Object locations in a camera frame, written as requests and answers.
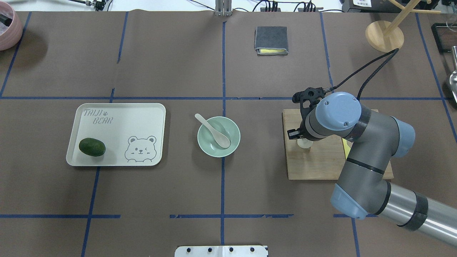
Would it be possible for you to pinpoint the wooden mug tree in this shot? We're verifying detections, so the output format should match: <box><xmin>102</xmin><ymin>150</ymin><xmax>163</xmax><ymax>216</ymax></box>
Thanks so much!
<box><xmin>365</xmin><ymin>0</ymin><xmax>441</xmax><ymax>53</ymax></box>

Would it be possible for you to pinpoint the green avocado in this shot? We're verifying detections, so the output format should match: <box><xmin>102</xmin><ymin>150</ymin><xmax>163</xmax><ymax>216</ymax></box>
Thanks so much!
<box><xmin>78</xmin><ymin>138</ymin><xmax>106</xmax><ymax>157</ymax></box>

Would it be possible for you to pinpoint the black tripod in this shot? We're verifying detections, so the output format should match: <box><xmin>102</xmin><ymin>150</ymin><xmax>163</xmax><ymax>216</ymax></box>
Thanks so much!
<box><xmin>70</xmin><ymin>0</ymin><xmax>106</xmax><ymax>11</ymax></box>

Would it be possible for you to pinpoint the grey folded cloth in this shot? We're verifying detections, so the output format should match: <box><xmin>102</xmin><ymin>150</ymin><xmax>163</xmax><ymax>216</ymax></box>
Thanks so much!
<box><xmin>253</xmin><ymin>26</ymin><xmax>289</xmax><ymax>56</ymax></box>

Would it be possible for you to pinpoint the green ceramic bowl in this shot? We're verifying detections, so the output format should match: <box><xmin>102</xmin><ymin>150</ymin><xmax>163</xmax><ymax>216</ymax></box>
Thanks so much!
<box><xmin>197</xmin><ymin>116</ymin><xmax>241</xmax><ymax>158</ymax></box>

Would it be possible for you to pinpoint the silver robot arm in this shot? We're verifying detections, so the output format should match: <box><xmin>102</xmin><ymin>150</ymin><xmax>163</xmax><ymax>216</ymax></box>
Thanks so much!
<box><xmin>287</xmin><ymin>87</ymin><xmax>457</xmax><ymax>247</ymax></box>

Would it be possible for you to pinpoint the white ceramic spoon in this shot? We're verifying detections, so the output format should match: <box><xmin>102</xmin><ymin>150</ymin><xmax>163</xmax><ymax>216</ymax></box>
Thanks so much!
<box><xmin>194</xmin><ymin>113</ymin><xmax>231</xmax><ymax>148</ymax></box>

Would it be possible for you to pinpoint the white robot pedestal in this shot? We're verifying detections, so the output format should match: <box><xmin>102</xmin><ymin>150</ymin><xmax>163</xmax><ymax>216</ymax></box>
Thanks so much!
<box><xmin>174</xmin><ymin>245</ymin><xmax>269</xmax><ymax>257</ymax></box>

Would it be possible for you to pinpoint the bamboo cutting board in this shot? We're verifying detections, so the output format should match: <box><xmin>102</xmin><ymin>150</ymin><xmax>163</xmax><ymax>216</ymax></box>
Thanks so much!
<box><xmin>281</xmin><ymin>109</ymin><xmax>395</xmax><ymax>181</ymax></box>

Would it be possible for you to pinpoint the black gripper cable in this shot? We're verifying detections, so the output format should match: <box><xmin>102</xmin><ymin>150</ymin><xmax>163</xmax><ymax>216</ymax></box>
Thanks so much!
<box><xmin>320</xmin><ymin>48</ymin><xmax>400</xmax><ymax>101</ymax></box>

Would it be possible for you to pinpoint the pink bowl with ice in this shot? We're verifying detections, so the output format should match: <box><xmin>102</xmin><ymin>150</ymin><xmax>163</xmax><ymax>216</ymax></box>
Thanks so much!
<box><xmin>0</xmin><ymin>1</ymin><xmax>24</xmax><ymax>51</ymax></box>

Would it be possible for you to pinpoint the metal ice scoop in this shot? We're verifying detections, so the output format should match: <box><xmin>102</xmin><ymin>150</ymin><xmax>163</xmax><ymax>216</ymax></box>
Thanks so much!
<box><xmin>449</xmin><ymin>46</ymin><xmax>457</xmax><ymax>103</ymax></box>

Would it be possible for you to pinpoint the dark glass rack tray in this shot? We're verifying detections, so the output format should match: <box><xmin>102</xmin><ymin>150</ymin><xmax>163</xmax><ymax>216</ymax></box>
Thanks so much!
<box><xmin>431</xmin><ymin>22</ymin><xmax>457</xmax><ymax>53</ymax></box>

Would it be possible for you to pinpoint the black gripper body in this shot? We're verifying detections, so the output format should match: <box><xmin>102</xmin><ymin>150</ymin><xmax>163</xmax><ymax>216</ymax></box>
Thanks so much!
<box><xmin>287</xmin><ymin>87</ymin><xmax>326</xmax><ymax>140</ymax></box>

